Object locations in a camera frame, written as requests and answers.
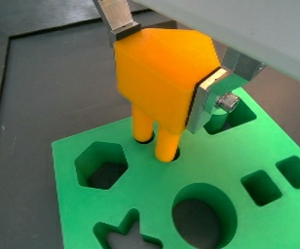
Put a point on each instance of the black curved fixture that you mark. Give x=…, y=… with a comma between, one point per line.
x=170, y=24

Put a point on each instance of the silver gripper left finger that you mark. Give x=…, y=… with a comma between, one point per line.
x=116, y=14

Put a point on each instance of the orange three prong object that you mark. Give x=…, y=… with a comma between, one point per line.
x=161, y=64

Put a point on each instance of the green shape sorter block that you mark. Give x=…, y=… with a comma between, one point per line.
x=241, y=170

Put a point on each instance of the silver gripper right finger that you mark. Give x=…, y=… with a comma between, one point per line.
x=213, y=93

